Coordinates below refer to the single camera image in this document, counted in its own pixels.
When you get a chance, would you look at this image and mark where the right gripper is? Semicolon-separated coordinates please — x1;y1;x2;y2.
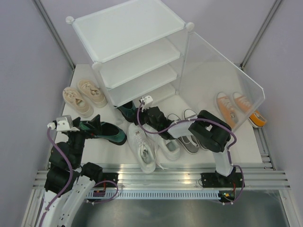
129;103;159;131

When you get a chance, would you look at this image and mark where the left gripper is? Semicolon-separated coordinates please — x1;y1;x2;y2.
68;114;102;166

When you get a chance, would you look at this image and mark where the green loafer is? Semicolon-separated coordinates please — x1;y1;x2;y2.
117;101;138;123
80;121;127;146

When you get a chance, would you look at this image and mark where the grey canvas sneaker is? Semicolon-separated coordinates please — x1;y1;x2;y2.
168;113;199;154
183;109;208;151

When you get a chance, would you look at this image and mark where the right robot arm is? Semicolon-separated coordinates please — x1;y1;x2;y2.
135;106;237;187

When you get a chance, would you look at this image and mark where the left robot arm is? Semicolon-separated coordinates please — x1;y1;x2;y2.
37;115;104;227

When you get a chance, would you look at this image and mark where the translucent cabinet door panel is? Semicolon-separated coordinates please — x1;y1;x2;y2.
179;33;265;131

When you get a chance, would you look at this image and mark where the white plastic shoe cabinet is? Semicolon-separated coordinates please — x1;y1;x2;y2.
66;0;195;107

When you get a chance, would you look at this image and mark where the beige sneaker left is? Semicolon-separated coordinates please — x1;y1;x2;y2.
62;87;94;118

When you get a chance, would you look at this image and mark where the beige sneaker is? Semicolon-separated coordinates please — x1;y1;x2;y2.
62;87;94;118
77;79;107;108

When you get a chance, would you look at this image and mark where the white sneaker left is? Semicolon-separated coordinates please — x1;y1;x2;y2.
127;123;156;174

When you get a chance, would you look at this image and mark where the white sneaker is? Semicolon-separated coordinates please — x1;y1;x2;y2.
127;123;156;174
143;124;181;161

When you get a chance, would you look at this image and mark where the beige sneaker right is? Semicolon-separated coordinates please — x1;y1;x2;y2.
77;79;107;108

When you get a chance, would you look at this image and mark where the white sneaker right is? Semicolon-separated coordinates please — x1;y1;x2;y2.
143;124;181;161

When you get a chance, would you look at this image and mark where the orange canvas sneaker left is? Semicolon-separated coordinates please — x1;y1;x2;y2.
216;92;239;129

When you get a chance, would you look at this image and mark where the orange canvas sneaker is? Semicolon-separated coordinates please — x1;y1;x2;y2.
232;92;267;128
216;92;239;129

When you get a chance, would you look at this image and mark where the orange canvas sneaker right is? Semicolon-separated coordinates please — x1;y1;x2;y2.
232;92;267;128

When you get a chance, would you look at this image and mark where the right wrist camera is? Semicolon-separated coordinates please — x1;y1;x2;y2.
140;96;153;110

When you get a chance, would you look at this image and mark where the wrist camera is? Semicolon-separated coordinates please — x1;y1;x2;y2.
47;115;79;132
140;96;153;110

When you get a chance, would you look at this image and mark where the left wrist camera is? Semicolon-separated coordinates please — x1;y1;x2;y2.
47;115;79;132

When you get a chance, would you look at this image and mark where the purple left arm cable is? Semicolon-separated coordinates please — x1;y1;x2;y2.
37;125;74;225

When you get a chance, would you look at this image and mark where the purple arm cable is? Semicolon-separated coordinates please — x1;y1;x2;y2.
137;99;244;204
37;125;74;225

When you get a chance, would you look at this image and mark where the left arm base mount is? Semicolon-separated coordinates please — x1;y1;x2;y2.
93;172;119;190

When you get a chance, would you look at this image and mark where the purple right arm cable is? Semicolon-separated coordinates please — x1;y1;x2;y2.
137;99;244;204

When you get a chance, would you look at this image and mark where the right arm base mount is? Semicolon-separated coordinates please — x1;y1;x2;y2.
201;172;244;188

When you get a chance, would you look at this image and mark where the aluminium frame rail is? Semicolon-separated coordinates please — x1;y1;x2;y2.
33;169;292;190

